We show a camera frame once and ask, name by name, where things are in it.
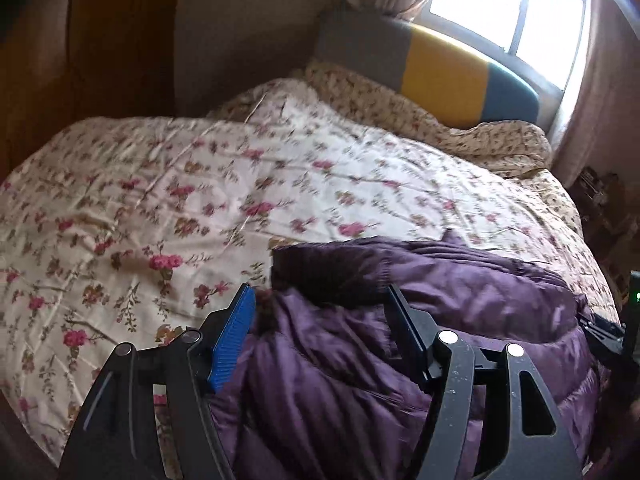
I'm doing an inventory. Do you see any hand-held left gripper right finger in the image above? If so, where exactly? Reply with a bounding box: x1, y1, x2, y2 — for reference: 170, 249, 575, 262
387, 282, 583, 480

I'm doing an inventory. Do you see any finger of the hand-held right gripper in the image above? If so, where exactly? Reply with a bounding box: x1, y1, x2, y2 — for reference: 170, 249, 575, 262
580, 312, 626, 361

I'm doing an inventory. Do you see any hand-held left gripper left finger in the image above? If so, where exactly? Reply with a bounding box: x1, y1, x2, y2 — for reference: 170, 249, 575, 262
60, 282, 258, 480

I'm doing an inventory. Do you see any purple puffer jacket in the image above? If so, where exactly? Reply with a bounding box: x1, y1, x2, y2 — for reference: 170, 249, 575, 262
210, 230, 626, 480

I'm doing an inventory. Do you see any cluttered wooden desk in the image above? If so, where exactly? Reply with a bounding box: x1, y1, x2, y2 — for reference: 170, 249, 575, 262
570, 167, 636, 291

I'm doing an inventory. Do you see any cream floral quilt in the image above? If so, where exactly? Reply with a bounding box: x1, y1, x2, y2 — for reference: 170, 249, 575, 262
0, 77, 621, 480

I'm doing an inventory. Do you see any small-floral pillow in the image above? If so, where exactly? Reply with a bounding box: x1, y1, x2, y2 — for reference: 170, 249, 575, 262
210, 57, 553, 181

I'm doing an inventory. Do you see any pink patterned curtain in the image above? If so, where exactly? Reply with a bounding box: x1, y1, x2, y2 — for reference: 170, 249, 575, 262
550, 0, 640, 196

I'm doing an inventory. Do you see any grey yellow teal headboard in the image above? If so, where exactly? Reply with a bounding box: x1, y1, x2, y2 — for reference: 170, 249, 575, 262
312, 10, 541, 131

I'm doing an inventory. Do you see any brown wooden wardrobe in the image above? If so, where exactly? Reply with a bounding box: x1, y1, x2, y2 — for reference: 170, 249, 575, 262
0, 0, 183, 181

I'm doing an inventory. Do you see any bright window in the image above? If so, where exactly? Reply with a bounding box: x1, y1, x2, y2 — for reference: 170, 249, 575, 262
415, 0, 591, 96

